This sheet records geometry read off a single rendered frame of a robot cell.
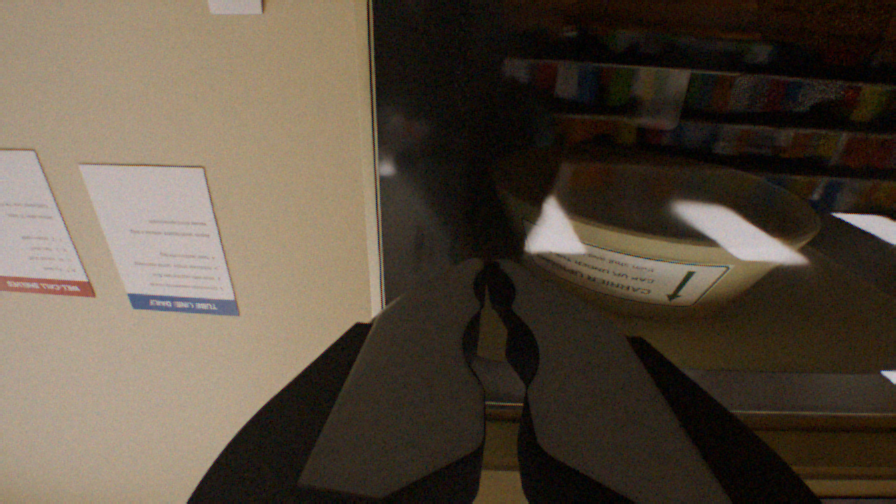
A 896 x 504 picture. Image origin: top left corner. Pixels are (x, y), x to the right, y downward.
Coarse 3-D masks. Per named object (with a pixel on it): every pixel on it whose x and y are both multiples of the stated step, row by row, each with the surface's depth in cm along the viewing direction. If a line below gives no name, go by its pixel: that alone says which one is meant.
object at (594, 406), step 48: (528, 288) 10; (528, 336) 9; (576, 336) 9; (624, 336) 9; (528, 384) 7; (576, 384) 7; (624, 384) 7; (528, 432) 7; (576, 432) 6; (624, 432) 6; (672, 432) 7; (528, 480) 7; (576, 480) 6; (624, 480) 6; (672, 480) 6
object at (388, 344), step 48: (432, 288) 10; (480, 288) 11; (384, 336) 9; (432, 336) 9; (384, 384) 7; (432, 384) 7; (480, 384) 7; (336, 432) 6; (384, 432) 6; (432, 432) 6; (480, 432) 6; (336, 480) 6; (384, 480) 6; (432, 480) 6
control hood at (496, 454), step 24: (504, 432) 18; (768, 432) 19; (792, 432) 19; (816, 432) 19; (840, 432) 19; (864, 432) 19; (504, 456) 17; (792, 456) 17; (816, 456) 17; (840, 456) 17; (864, 456) 17; (888, 456) 17; (480, 480) 17; (504, 480) 17; (816, 480) 17; (840, 480) 17; (864, 480) 17; (888, 480) 17
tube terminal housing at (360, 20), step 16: (368, 64) 12; (368, 80) 13; (368, 96) 13; (368, 112) 13; (368, 128) 13; (368, 144) 14; (368, 160) 14; (368, 176) 14; (368, 192) 14; (368, 208) 15; (368, 224) 15; (368, 240) 15; (368, 256) 16; (496, 416) 19; (512, 416) 19; (880, 432) 19
